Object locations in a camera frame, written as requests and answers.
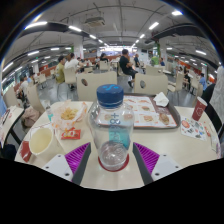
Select ceiling strip lights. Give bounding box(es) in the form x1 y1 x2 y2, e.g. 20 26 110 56
1 11 208 73

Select white card with red border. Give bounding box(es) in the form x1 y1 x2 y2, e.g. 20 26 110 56
29 121 54 134

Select beige chair with round hole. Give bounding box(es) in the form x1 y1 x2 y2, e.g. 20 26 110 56
76 70 118 102
133 73 169 97

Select neighbouring beige table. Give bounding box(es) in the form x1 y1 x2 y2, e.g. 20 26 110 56
0 105 25 144

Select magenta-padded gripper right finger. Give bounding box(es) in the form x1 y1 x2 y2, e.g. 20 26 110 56
132 142 184 185

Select pink bag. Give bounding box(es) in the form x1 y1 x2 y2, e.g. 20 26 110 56
21 105 42 128

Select brown food tray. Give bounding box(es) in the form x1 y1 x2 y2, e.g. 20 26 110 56
99 94 182 129

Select cream plastic cup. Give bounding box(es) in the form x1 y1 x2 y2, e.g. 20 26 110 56
28 127 64 158

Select clear bag of fries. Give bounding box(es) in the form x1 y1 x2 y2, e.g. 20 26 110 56
50 99 89 131

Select printed paper flyer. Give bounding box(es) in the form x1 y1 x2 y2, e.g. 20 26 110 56
179 114 209 142

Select red sauce packet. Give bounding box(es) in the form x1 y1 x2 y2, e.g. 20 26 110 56
60 127 82 140

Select flat red pouch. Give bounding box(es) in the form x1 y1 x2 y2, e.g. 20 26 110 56
19 139 33 163

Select clear blue-capped water bottle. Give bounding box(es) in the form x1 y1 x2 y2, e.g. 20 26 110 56
88 83 135 172

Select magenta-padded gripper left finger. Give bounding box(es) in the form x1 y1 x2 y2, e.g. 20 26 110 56
42 142 92 186

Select crumpled white napkin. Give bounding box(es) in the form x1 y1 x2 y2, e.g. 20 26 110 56
152 91 170 108

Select ceiling air conditioner unit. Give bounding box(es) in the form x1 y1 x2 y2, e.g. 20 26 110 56
83 16 106 28

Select red paper cup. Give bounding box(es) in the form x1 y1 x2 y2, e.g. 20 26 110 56
191 96 208 122

